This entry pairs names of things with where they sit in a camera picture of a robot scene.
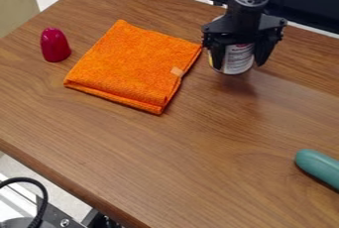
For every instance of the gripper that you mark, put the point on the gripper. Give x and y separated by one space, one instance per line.
244 20

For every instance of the white labelled can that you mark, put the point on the white labelled can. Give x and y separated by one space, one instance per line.
235 58

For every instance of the orange cloth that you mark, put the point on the orange cloth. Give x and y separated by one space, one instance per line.
134 66

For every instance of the teal tool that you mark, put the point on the teal tool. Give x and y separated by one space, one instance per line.
318 167

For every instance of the red toy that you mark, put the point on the red toy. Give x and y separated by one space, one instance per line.
54 45

